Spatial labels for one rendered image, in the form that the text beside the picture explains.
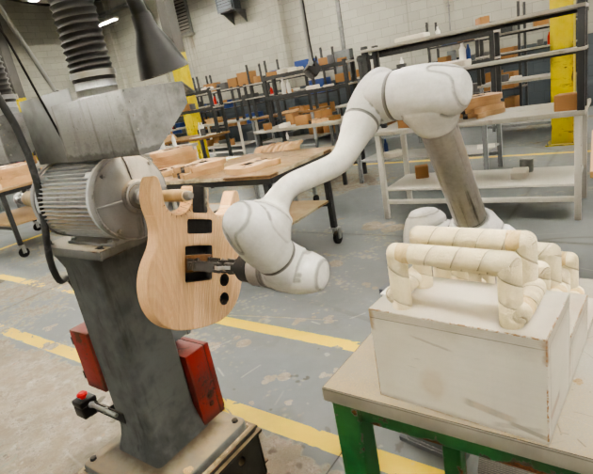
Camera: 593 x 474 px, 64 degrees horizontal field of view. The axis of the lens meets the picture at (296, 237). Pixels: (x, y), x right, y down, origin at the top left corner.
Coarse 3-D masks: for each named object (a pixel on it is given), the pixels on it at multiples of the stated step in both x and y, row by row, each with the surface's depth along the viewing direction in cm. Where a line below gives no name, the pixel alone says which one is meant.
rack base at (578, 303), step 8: (576, 296) 86; (584, 296) 86; (576, 304) 84; (584, 304) 83; (576, 312) 81; (584, 312) 84; (576, 320) 79; (584, 320) 84; (576, 328) 79; (584, 328) 85; (576, 336) 79; (584, 336) 85; (576, 344) 80; (584, 344) 86; (576, 352) 80; (576, 360) 81; (576, 368) 81
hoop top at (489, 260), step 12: (396, 252) 73; (408, 252) 72; (420, 252) 70; (432, 252) 69; (444, 252) 68; (456, 252) 67; (468, 252) 66; (480, 252) 65; (492, 252) 64; (504, 252) 64; (420, 264) 71; (432, 264) 70; (444, 264) 68; (456, 264) 67; (468, 264) 66; (480, 264) 65; (492, 264) 64; (504, 264) 63; (516, 264) 62
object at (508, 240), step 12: (420, 228) 79; (432, 228) 78; (444, 228) 77; (456, 228) 76; (468, 228) 75; (420, 240) 79; (432, 240) 77; (444, 240) 76; (456, 240) 75; (468, 240) 74; (480, 240) 72; (492, 240) 71; (504, 240) 70; (516, 240) 69; (528, 240) 68
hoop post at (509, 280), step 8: (504, 272) 63; (512, 272) 63; (520, 272) 63; (504, 280) 64; (512, 280) 63; (520, 280) 63; (504, 288) 64; (512, 288) 63; (520, 288) 64; (504, 296) 64; (512, 296) 64; (520, 296) 64; (504, 304) 65; (512, 304) 64; (520, 304) 64; (504, 312) 65; (512, 312) 65; (504, 320) 66; (512, 320) 65; (512, 328) 65; (520, 328) 65
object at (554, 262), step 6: (546, 258) 83; (552, 258) 82; (558, 258) 82; (552, 264) 83; (558, 264) 83; (552, 270) 83; (558, 270) 83; (552, 276) 84; (558, 276) 83; (552, 282) 84; (558, 282) 84
